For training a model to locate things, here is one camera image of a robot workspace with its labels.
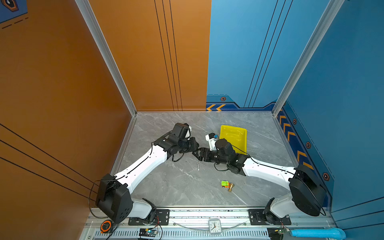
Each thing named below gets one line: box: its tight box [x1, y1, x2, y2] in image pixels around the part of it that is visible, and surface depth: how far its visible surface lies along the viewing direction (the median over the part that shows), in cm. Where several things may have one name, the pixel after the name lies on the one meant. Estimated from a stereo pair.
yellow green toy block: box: [221, 180, 230, 188], surface depth 84 cm
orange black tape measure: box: [100, 219, 112, 234], surface depth 70 cm
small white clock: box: [208, 218, 222, 234], surface depth 71 cm
